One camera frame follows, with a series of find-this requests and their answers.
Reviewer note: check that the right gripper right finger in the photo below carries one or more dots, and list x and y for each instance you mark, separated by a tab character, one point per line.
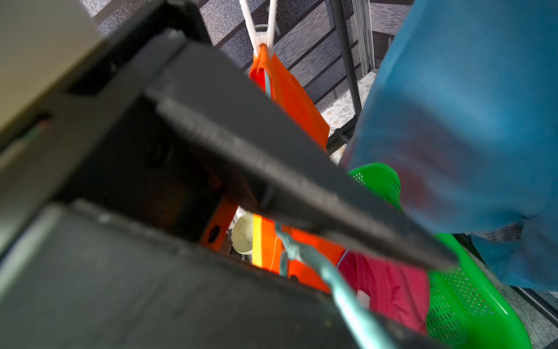
273	168

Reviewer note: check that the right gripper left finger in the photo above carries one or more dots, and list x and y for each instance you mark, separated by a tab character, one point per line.
71	281

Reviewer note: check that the orange garment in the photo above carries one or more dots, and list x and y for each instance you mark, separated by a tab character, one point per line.
276	81

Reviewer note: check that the white clothespin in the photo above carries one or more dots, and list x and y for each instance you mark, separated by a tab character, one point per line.
262	34

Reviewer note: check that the pink garment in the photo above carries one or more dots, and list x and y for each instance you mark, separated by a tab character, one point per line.
400	293

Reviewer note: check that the blue t-shirt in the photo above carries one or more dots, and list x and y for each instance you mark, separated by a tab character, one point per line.
464	109

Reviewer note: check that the black clothes rack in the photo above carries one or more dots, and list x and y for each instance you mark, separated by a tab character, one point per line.
342	135

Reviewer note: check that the green ceramic bowl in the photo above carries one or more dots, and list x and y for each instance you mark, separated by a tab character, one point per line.
242	234

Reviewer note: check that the green plastic laundry basket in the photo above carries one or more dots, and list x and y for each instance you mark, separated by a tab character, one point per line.
467	310

